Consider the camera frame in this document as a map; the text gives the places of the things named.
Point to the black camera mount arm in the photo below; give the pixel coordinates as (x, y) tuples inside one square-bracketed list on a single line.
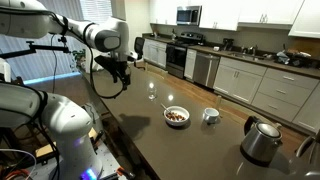
[(40, 48)]

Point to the white upper cabinets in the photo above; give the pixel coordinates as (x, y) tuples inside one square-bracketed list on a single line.
[(220, 13)]

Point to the black coffee maker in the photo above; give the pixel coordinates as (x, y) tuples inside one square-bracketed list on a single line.
[(228, 44)]

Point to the white ceramic bowl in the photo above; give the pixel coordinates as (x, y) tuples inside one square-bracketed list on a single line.
[(171, 121)]

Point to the black stainless stove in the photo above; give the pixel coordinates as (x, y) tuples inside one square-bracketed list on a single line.
[(176, 56)]

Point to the dish clutter on counter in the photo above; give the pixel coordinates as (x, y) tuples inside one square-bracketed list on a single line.
[(290, 58)]

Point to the wooden cutting board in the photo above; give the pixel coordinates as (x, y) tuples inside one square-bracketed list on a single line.
[(305, 45)]

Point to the metal spoon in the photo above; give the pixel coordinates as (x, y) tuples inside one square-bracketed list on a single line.
[(165, 107)]

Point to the stainless dishwasher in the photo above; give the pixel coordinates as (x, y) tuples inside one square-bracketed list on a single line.
[(205, 70)]

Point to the small white cup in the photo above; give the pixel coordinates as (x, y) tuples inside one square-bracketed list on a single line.
[(216, 48)]

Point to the grey vertical blinds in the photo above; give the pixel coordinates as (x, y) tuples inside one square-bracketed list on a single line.
[(36, 68)]

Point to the orange black clamp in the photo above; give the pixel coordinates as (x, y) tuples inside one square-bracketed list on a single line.
[(125, 173)]

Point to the white cabinet beside stove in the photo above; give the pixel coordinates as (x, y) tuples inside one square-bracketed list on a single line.
[(155, 53)]

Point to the white lower cabinets with drawers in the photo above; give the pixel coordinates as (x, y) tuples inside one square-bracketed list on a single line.
[(266, 86)]

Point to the white mug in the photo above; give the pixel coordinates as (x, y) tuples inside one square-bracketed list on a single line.
[(211, 115)]

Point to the black office chair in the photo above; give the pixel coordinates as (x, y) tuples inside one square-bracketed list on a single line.
[(139, 45)]

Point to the stainless microwave oven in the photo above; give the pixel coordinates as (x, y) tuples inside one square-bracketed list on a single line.
[(186, 15)]

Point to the clear drinking glass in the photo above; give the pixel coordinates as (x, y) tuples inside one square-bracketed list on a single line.
[(152, 94)]

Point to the sink faucet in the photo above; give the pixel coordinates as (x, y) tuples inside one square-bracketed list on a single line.
[(251, 50)]

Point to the mixed nuts and raisins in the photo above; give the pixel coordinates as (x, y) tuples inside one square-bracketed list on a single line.
[(175, 116)]

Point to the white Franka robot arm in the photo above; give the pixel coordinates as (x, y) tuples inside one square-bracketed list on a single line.
[(66, 126)]

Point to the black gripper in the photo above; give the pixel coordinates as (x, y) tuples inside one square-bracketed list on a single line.
[(120, 68)]

